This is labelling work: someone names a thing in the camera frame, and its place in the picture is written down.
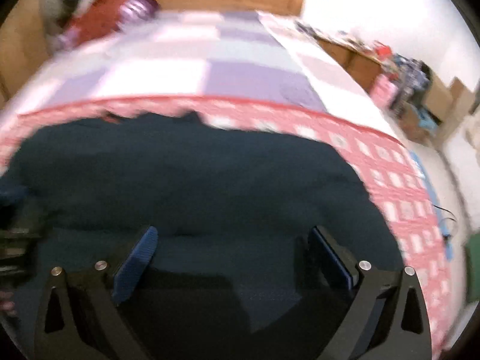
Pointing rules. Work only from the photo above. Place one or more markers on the wooden wardrobe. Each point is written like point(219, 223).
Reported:
point(23, 46)

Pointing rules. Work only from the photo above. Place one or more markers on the blue plaid clothes pile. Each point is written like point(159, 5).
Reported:
point(409, 74)

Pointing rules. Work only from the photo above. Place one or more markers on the light blue pad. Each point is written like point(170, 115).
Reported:
point(443, 215)

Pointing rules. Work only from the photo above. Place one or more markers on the purple pink checkered bedsheet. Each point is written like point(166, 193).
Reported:
point(245, 55)

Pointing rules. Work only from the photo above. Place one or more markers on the pink bag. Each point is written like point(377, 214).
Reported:
point(383, 91)

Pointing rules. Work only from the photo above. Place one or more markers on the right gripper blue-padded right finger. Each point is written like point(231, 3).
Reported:
point(387, 317)

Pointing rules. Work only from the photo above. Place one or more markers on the rust orange garment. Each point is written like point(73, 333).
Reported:
point(98, 21)

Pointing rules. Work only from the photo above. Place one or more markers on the dark navy padded jacket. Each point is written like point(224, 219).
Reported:
point(233, 277)

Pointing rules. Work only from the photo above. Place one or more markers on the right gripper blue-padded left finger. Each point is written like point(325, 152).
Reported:
point(78, 316)

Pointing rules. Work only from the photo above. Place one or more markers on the cardboard box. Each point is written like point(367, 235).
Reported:
point(443, 102)

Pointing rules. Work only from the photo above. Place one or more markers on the green board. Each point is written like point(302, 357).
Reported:
point(472, 259)

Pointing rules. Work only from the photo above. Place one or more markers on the red white patterned mat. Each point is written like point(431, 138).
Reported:
point(396, 183)

